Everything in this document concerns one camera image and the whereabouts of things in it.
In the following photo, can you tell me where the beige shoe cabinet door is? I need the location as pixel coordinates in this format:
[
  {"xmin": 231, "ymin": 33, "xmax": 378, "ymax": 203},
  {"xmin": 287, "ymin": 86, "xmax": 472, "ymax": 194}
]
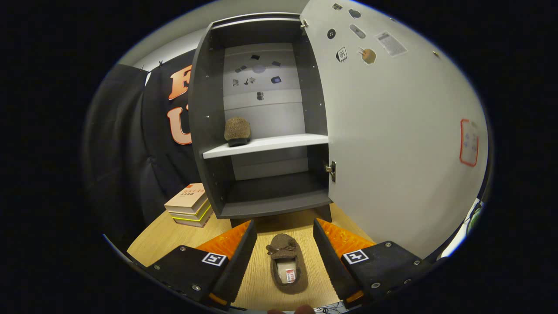
[{"xmin": 300, "ymin": 0, "xmax": 490, "ymax": 260}]

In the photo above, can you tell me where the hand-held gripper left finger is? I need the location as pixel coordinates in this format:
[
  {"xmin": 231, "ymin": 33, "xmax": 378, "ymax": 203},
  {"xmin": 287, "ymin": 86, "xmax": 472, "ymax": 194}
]
[{"xmin": 146, "ymin": 219, "xmax": 258, "ymax": 311}]

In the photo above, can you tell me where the white book with yellow edge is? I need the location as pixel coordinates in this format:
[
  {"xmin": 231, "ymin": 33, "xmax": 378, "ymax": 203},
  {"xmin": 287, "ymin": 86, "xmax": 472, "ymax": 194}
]
[{"xmin": 169, "ymin": 200, "xmax": 214, "ymax": 228}]

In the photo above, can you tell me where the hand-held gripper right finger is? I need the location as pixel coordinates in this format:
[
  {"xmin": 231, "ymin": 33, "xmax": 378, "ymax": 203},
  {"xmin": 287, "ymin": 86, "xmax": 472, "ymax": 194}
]
[{"xmin": 313, "ymin": 218, "xmax": 434, "ymax": 309}]

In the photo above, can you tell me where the dark grey shoe cabinet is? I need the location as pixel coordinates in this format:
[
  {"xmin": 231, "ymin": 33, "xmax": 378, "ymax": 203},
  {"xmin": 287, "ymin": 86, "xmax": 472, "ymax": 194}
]
[{"xmin": 188, "ymin": 12, "xmax": 334, "ymax": 227}]

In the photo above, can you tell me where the beige book with orange label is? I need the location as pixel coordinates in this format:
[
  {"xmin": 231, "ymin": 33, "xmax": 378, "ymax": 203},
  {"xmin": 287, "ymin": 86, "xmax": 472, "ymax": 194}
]
[{"xmin": 164, "ymin": 183, "xmax": 209, "ymax": 214}]

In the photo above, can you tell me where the brown fuzzy shoe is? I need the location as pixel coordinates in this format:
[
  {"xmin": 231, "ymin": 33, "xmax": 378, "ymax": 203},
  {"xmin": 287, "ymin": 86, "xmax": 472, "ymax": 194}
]
[
  {"xmin": 266, "ymin": 233, "xmax": 309, "ymax": 294},
  {"xmin": 224, "ymin": 116, "xmax": 252, "ymax": 147}
]

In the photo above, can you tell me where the black backdrop cloth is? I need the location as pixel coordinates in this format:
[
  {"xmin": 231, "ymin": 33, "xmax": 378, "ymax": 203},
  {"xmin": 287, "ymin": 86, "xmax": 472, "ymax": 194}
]
[{"xmin": 83, "ymin": 48, "xmax": 205, "ymax": 249}]

